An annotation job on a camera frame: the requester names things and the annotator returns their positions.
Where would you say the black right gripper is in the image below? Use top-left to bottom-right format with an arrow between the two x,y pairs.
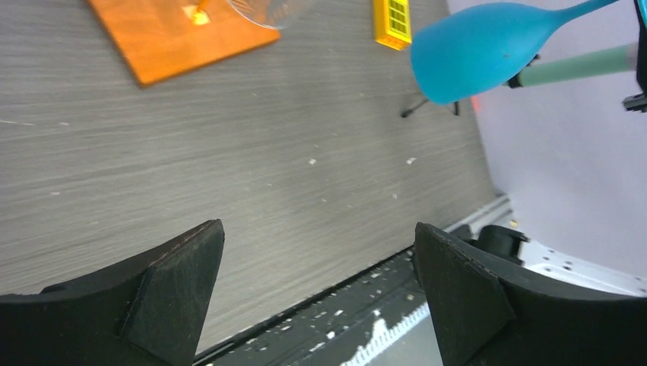
623,1 -> 646,112

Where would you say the mint green microphone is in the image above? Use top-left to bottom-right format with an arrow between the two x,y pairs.
503,43 -> 639,88

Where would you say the gold wire glass rack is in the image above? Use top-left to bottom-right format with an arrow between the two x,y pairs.
182,0 -> 210,26

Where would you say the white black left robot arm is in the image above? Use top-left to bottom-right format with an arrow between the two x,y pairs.
1,220 -> 646,365

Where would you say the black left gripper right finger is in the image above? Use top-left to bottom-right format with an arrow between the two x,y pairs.
414,223 -> 646,365

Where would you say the black mini tripod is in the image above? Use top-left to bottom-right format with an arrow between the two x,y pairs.
401,53 -> 541,119

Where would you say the blue plastic wine glass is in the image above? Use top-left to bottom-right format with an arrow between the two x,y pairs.
410,1 -> 609,104

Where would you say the orange wooden rack base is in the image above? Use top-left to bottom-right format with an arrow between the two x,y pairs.
89,0 -> 280,87

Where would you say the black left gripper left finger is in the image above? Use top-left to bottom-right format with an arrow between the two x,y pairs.
1,220 -> 225,365

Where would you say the yellow toy brick building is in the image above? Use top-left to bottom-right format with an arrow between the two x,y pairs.
372,0 -> 412,51

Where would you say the clear ribbed wine glass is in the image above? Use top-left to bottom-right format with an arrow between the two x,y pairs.
228,0 -> 317,30

